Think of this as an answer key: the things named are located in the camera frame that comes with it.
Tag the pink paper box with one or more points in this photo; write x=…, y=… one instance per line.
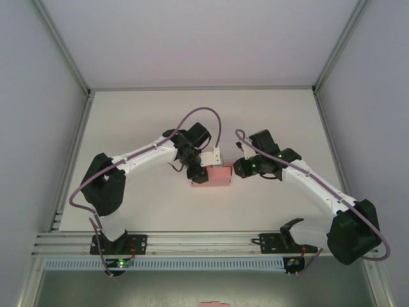
x=219, y=176

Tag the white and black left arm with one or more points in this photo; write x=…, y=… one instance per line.
x=143, y=156

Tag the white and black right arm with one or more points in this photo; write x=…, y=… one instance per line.
x=313, y=185

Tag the small circuit board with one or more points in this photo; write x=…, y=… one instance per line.
x=292, y=263
x=120, y=263

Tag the grey metal sheet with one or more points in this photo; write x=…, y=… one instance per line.
x=191, y=288

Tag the pink flat cardboard piece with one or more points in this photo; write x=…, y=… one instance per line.
x=214, y=304

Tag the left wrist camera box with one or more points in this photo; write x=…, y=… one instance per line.
x=207, y=158

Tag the aluminium table side rail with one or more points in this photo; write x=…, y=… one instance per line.
x=77, y=140
x=331, y=140

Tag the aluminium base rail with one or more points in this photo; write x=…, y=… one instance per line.
x=204, y=246

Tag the aluminium frame post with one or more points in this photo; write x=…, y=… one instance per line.
x=338, y=48
x=27, y=288
x=383, y=294
x=65, y=48

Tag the aluminium lower frame post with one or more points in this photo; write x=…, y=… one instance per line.
x=383, y=294
x=27, y=288

